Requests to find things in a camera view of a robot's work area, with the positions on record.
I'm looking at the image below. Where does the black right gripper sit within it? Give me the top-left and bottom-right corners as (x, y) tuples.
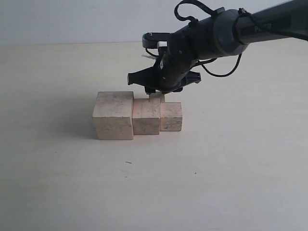
(127, 29), (201, 94)

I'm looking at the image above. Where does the smallest wooden cube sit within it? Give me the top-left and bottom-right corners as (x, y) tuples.
(148, 92), (165, 103)

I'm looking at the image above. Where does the second largest wooden cube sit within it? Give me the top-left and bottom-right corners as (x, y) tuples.
(132, 98), (160, 135)

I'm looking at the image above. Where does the large wooden cube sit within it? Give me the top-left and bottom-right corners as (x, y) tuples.
(92, 91), (134, 140)

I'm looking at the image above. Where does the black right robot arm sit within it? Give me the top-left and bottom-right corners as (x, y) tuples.
(127, 0), (308, 94)

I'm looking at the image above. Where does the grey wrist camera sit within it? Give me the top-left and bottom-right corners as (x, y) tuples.
(142, 32), (171, 49)

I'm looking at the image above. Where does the black camera cable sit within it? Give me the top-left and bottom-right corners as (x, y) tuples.
(174, 0), (308, 78)

